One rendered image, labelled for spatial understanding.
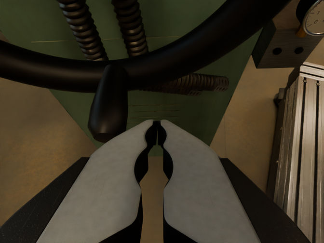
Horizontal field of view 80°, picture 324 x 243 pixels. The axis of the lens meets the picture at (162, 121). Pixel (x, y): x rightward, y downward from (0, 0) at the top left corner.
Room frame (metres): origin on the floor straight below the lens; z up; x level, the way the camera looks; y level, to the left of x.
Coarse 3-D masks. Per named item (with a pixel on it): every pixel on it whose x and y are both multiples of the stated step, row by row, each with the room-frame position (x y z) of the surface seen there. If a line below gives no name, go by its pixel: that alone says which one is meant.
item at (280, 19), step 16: (288, 16) 0.28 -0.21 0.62; (272, 32) 0.26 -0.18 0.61; (288, 32) 0.25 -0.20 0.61; (256, 48) 0.28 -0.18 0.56; (272, 48) 0.25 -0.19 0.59; (288, 48) 0.25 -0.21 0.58; (304, 48) 0.25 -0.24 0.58; (256, 64) 0.26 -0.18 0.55; (272, 64) 0.25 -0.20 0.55; (288, 64) 0.25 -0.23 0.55
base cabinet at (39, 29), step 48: (0, 0) 0.31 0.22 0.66; (48, 0) 0.30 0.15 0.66; (96, 0) 0.30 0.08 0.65; (144, 0) 0.30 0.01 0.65; (192, 0) 0.29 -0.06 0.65; (48, 48) 0.30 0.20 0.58; (240, 48) 0.29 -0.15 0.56; (144, 96) 0.30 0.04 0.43; (192, 96) 0.29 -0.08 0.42; (96, 144) 0.31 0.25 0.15
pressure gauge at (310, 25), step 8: (304, 0) 0.24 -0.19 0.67; (312, 0) 0.23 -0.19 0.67; (320, 0) 0.22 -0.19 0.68; (304, 8) 0.23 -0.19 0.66; (312, 8) 0.22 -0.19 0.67; (320, 8) 0.23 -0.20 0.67; (304, 16) 0.23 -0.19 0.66; (312, 16) 0.23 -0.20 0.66; (320, 16) 0.22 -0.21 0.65; (304, 24) 0.22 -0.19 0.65; (312, 24) 0.22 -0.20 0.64; (320, 24) 0.22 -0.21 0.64; (296, 32) 0.25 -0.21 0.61; (304, 32) 0.24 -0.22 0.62; (312, 32) 0.22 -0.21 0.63; (320, 32) 0.22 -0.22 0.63
